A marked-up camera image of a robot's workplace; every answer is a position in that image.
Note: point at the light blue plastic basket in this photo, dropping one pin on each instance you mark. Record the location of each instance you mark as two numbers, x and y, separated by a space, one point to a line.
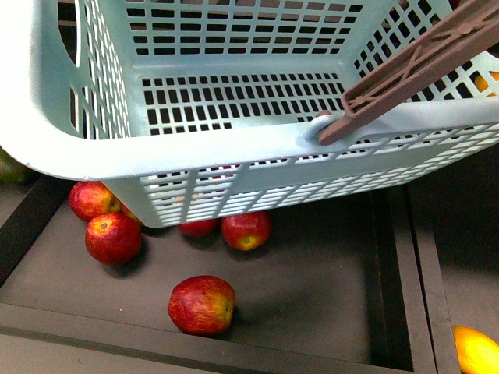
189 110

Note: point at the red apple front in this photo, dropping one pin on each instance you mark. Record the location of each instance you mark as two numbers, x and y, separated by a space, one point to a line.
202 306

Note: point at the red apple middle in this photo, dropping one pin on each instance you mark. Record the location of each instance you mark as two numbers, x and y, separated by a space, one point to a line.
246 231

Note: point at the brown basket handle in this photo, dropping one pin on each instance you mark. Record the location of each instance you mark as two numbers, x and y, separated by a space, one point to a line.
466 32

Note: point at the red apple upper left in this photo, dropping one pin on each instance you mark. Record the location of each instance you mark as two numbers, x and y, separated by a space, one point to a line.
92 199

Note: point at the black display tray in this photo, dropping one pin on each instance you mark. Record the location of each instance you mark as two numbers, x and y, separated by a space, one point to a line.
336 289

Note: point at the yellow orange mango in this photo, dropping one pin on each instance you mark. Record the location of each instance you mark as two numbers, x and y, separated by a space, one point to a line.
477 353

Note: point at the green fruit at edge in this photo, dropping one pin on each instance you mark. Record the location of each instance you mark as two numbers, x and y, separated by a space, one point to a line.
14 172

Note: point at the red apple under basket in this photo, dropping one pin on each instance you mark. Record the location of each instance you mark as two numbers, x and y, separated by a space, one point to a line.
198 229

